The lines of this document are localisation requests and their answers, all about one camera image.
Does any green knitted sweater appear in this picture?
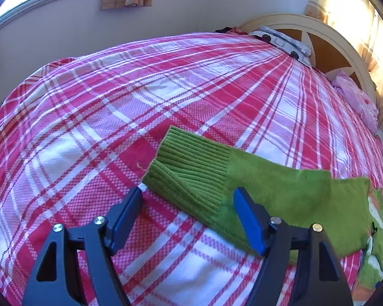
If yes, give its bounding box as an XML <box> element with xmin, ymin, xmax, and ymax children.
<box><xmin>141</xmin><ymin>125</ymin><xmax>383</xmax><ymax>290</ymax></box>

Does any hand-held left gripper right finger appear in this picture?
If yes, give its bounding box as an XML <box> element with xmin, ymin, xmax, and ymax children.
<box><xmin>233</xmin><ymin>187</ymin><xmax>353</xmax><ymax>306</ymax></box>

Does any red plaid bed blanket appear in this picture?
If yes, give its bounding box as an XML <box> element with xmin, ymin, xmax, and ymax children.
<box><xmin>0</xmin><ymin>32</ymin><xmax>383</xmax><ymax>306</ymax></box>

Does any cream wooden headboard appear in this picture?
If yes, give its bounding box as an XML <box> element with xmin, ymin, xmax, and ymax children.
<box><xmin>238</xmin><ymin>13</ymin><xmax>378</xmax><ymax>134</ymax></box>

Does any pink pillow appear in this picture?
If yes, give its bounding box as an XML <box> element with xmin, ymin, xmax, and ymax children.
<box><xmin>326</xmin><ymin>70</ymin><xmax>380</xmax><ymax>134</ymax></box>

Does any white patterned pillow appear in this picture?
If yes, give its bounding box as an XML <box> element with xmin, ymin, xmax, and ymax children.
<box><xmin>249</xmin><ymin>26</ymin><xmax>313</xmax><ymax>68</ymax></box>

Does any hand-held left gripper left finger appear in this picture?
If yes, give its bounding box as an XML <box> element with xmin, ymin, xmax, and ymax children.
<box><xmin>22</xmin><ymin>187</ymin><xmax>143</xmax><ymax>306</ymax></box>

